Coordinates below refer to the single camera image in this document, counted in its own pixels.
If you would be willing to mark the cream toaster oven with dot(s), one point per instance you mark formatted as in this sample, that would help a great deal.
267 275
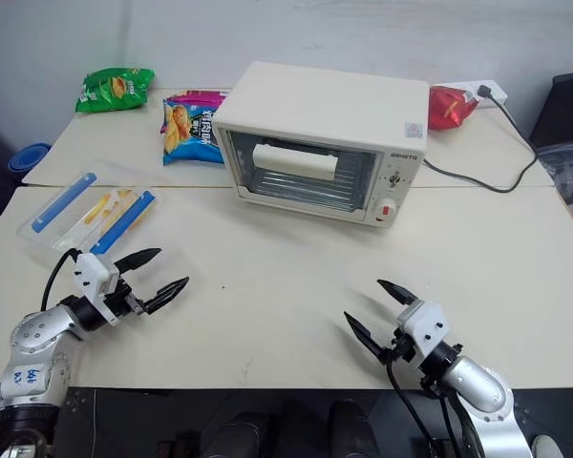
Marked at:
324 95

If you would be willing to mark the white power strip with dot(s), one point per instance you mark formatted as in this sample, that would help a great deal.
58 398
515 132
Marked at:
500 98

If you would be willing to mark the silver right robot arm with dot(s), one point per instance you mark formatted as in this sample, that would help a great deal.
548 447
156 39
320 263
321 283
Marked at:
477 386

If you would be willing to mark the green chip bag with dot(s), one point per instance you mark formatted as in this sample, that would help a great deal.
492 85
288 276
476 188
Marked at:
112 90

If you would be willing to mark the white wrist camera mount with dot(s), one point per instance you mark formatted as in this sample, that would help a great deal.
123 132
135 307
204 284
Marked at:
93 276
425 324

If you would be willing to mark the clear container with blue clips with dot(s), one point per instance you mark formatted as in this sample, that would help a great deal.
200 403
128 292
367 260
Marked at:
71 224

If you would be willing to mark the blue container clip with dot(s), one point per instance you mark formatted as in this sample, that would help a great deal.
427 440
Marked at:
64 202
121 222

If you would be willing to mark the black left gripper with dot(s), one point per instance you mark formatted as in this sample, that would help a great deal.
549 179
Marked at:
123 300

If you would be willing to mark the blue chip bag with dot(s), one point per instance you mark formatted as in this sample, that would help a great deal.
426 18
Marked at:
191 129

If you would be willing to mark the black power plug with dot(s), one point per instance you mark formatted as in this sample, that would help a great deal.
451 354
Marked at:
485 91

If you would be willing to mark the yellow french fries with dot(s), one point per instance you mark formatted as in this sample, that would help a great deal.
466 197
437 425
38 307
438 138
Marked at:
106 205

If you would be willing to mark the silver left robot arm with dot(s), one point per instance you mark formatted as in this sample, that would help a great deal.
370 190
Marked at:
33 334

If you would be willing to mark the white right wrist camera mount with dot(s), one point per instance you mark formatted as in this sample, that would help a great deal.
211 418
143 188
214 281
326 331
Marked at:
425 324

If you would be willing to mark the blue bowl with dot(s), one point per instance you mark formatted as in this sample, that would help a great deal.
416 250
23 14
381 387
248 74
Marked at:
28 157

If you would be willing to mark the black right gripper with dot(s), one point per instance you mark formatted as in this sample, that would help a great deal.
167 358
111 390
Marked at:
401 350

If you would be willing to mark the red snack bag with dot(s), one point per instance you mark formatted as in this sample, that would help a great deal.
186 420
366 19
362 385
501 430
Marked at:
446 110

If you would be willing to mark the black and silver control knob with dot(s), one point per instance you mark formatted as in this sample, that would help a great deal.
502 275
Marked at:
396 180

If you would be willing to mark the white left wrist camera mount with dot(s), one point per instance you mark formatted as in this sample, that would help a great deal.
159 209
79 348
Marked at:
93 276

